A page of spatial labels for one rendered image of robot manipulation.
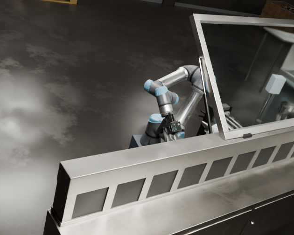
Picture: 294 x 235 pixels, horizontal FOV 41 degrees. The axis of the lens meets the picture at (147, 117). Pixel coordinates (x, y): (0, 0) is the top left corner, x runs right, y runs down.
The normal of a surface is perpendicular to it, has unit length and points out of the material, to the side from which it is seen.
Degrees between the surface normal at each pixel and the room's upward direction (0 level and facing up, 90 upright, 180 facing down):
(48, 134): 0
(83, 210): 90
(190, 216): 0
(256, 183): 0
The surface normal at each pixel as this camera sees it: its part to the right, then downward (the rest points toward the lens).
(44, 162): 0.25, -0.82
